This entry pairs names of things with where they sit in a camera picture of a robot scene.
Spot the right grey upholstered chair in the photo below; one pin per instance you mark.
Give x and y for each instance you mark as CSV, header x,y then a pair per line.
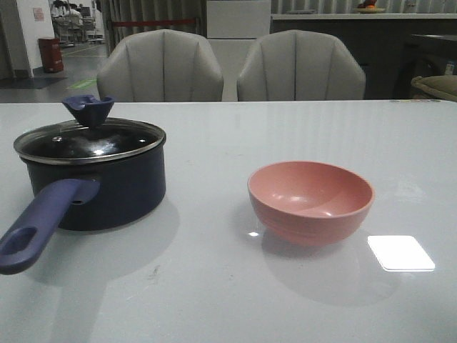
x,y
297,65

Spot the white cabinet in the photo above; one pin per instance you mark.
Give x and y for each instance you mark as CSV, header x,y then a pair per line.
x,y
237,19

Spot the blue saucepan with handle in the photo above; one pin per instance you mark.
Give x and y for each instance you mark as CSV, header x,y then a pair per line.
x,y
85,197

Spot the left grey upholstered chair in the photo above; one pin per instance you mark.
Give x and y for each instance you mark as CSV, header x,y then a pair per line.
x,y
162,66

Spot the red barrier belt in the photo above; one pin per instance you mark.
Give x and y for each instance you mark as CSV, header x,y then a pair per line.
x,y
166,22

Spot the red trash bin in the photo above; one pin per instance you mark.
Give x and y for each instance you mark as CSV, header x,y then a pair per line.
x,y
50,52

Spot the dark sideboard counter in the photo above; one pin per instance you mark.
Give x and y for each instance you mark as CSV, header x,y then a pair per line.
x,y
380,43

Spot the dark side table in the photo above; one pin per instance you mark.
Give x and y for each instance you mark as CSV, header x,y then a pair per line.
x,y
424,55

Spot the pink plastic bowl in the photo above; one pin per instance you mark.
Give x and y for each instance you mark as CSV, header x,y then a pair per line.
x,y
309,203

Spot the fruit plate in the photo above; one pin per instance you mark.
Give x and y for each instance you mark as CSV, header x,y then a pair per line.
x,y
369,7

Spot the grey upholstered chair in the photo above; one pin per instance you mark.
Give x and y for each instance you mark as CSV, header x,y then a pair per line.
x,y
297,65
162,66

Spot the dark floor mat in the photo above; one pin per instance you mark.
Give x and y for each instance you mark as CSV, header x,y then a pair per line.
x,y
30,83

